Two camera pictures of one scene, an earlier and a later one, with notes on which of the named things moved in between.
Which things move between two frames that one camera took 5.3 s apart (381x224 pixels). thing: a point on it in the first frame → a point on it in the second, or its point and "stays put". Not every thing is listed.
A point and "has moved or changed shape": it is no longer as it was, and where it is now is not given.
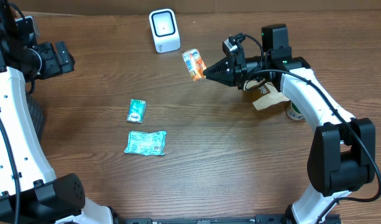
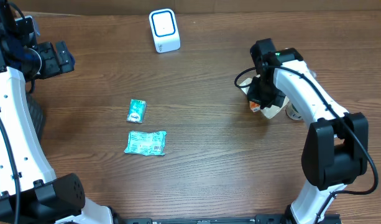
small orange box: (195, 64) → (254, 106)
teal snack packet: (146, 144) stays put
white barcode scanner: (165, 30) stays put
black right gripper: (233, 73) → (254, 96)
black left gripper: (55, 66) stays put
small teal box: (136, 111) stays put
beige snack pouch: (263, 94) has moved or changed shape
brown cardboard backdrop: (30, 7) stays put
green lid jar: (292, 111) stays put
